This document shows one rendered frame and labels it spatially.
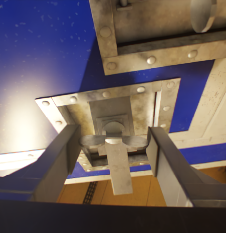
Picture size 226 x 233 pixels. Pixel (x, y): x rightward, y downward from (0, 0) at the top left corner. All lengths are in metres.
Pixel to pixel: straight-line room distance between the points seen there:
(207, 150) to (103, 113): 0.18
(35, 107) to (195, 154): 0.24
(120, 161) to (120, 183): 0.03
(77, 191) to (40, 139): 2.51
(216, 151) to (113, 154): 0.18
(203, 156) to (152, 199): 2.26
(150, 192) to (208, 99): 2.41
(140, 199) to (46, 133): 2.38
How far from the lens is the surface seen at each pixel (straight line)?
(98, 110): 0.17
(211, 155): 0.32
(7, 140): 0.23
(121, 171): 0.19
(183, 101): 0.18
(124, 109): 0.17
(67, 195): 2.75
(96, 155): 0.28
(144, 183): 2.60
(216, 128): 0.24
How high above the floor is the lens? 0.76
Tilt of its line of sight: 51 degrees up
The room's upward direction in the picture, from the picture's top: 167 degrees clockwise
